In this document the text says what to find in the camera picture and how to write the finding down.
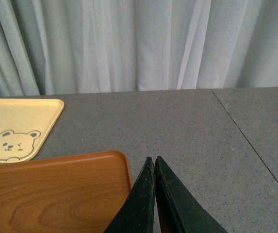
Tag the grey curtain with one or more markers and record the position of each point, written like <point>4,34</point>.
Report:
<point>89,46</point>

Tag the yellow bear tray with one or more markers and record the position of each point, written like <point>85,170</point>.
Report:
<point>25,125</point>

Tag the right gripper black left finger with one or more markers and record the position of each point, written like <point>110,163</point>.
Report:
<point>137,213</point>

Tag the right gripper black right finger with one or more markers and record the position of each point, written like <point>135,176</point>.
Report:
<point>178,210</point>

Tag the brown wooden tray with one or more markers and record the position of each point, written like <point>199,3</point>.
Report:
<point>70,194</point>

